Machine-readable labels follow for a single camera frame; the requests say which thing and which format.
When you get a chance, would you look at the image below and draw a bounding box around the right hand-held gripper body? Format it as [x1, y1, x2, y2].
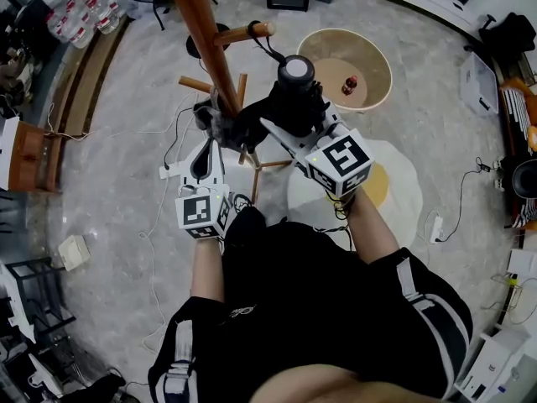
[293, 128, 374, 199]

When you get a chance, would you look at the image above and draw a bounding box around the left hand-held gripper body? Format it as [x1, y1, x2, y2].
[175, 182, 235, 241]

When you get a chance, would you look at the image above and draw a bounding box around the black umbrella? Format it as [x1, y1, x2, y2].
[234, 20, 332, 151]

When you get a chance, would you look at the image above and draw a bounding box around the brown wooden coat rack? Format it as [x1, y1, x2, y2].
[163, 0, 295, 203]

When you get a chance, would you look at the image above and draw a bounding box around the person's left forearm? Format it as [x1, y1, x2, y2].
[189, 237, 226, 304]

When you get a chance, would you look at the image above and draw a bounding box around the person's right forearm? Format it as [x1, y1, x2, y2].
[346, 189, 402, 266]

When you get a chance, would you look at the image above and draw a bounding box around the white power strip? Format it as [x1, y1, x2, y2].
[159, 161, 184, 181]
[428, 215, 445, 245]

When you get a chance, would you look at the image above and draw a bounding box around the grey cloth bag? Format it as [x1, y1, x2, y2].
[192, 97, 237, 147]

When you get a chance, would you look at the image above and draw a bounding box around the fried egg shaped rug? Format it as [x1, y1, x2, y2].
[287, 139, 424, 252]

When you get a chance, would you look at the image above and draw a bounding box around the beige round tub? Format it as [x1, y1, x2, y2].
[296, 27, 394, 113]

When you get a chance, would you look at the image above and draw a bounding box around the white box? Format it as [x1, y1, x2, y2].
[57, 234, 91, 273]

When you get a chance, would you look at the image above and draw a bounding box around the person's black clothing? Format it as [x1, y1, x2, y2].
[147, 206, 474, 403]

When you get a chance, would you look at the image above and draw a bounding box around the clear plastic storage box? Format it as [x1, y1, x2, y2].
[459, 52, 501, 118]

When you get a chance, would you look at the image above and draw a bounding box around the brown wooden cabinet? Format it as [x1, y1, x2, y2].
[0, 115, 65, 193]

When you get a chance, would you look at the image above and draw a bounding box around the striped cloth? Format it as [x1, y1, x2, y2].
[503, 88, 534, 143]

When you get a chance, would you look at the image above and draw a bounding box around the black round shell seat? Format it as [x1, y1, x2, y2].
[511, 160, 537, 202]

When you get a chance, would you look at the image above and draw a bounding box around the orange chair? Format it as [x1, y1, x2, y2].
[498, 76, 537, 155]

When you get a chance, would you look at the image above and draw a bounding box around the group of water bottles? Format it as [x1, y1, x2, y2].
[44, 0, 128, 50]

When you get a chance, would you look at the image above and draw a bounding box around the white drawer cabinet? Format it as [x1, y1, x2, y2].
[453, 327, 537, 403]

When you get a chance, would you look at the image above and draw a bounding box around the black cable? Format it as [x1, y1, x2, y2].
[312, 192, 358, 251]
[162, 97, 199, 170]
[439, 156, 497, 243]

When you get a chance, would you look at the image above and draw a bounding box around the black metal frame rack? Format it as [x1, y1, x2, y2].
[0, 257, 77, 344]

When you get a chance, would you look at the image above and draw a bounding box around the wire basket chair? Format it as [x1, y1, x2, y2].
[482, 271, 537, 327]

